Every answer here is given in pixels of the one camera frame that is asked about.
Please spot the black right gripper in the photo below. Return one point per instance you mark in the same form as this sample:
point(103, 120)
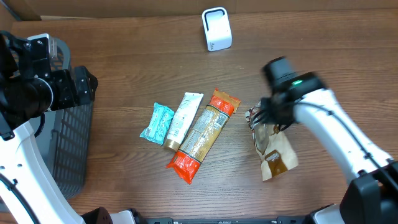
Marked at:
point(272, 109)

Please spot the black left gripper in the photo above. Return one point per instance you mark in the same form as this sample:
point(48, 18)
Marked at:
point(83, 86)

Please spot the beige nut snack pouch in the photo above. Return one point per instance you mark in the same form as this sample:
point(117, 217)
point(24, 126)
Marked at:
point(272, 145)

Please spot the orange noodle packet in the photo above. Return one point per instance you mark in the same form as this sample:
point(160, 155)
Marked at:
point(188, 158)

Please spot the white cream tube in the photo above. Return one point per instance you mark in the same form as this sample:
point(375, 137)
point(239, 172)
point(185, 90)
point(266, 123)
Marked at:
point(182, 120)

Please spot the teal wipes packet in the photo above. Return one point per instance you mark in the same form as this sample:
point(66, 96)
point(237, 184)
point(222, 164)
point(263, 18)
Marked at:
point(159, 124)

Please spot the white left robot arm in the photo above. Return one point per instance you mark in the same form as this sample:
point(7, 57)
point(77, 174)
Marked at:
point(29, 191)

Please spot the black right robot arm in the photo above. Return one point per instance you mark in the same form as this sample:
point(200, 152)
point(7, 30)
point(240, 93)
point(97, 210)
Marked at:
point(371, 173)

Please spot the white barcode scanner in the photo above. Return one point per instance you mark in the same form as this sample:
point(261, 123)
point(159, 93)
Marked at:
point(217, 29)

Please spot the grey plastic mesh basket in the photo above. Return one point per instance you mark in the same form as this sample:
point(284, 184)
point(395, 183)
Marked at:
point(63, 138)

